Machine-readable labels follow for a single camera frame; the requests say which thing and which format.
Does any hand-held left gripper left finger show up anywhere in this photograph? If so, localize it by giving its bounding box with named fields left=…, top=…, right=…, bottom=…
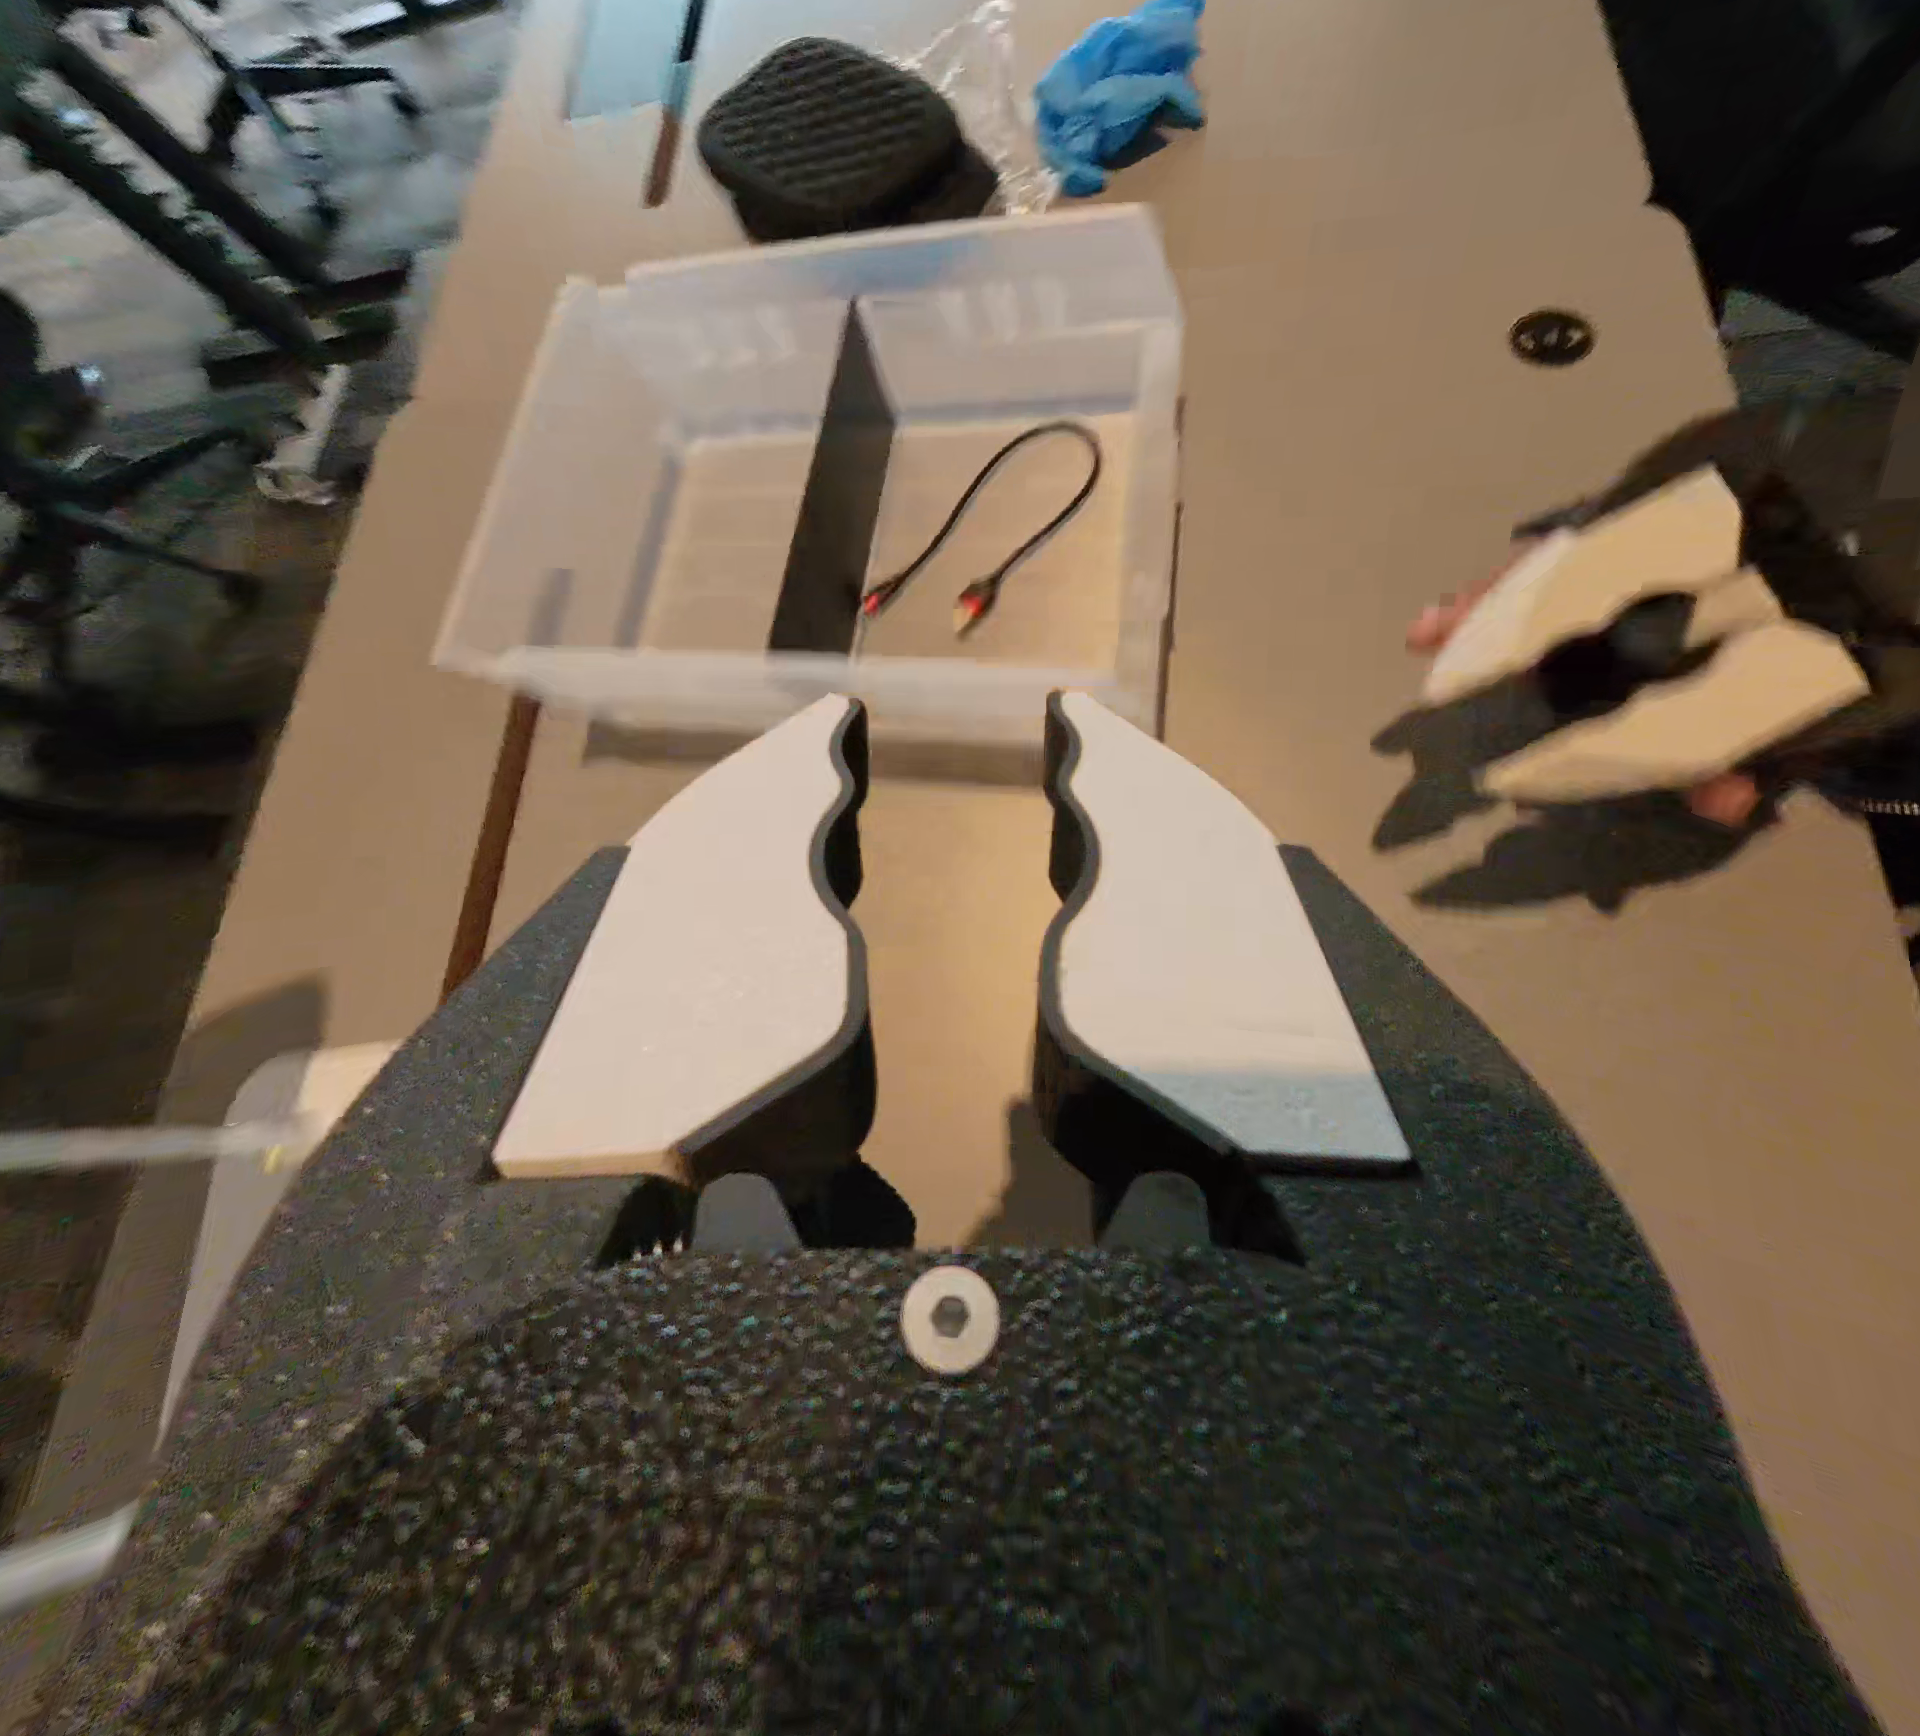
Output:
left=491, top=696, right=878, bottom=1184

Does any clear plastic bag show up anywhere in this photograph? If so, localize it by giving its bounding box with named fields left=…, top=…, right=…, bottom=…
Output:
left=893, top=0, right=1075, bottom=214

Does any black ribbed pad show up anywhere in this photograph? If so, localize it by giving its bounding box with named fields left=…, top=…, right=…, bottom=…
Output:
left=695, top=36, right=1002, bottom=244

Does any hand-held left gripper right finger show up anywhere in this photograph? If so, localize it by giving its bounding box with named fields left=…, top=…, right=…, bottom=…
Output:
left=1035, top=691, right=1411, bottom=1175

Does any black metal desk frame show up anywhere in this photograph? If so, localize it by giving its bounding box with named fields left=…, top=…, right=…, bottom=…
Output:
left=0, top=0, right=511, bottom=598

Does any clear plastic bin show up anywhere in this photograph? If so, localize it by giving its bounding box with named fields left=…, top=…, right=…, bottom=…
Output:
left=436, top=201, right=1187, bottom=742

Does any person's right hand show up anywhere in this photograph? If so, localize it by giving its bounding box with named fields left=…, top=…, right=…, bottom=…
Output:
left=1403, top=590, right=1766, bottom=831

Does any white stand with clear arms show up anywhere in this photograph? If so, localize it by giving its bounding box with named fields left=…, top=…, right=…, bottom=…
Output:
left=0, top=1033, right=398, bottom=1619

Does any blue cloth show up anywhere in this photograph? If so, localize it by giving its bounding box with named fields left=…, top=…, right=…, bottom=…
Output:
left=1035, top=0, right=1212, bottom=201

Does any thin black cable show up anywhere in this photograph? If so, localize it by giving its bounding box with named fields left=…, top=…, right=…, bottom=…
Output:
left=858, top=423, right=1106, bottom=644

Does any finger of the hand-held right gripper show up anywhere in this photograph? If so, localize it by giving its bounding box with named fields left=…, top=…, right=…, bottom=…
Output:
left=1426, top=469, right=1747, bottom=707
left=1475, top=620, right=1872, bottom=809

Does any black bin divider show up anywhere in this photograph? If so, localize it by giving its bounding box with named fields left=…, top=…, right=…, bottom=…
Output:
left=765, top=297, right=902, bottom=659

